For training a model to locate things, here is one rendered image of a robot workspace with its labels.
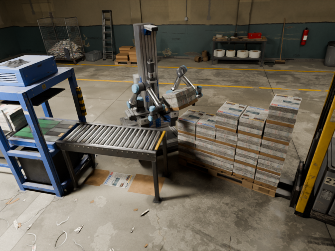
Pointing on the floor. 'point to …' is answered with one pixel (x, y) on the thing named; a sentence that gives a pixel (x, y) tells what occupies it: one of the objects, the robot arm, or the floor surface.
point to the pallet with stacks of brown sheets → (126, 56)
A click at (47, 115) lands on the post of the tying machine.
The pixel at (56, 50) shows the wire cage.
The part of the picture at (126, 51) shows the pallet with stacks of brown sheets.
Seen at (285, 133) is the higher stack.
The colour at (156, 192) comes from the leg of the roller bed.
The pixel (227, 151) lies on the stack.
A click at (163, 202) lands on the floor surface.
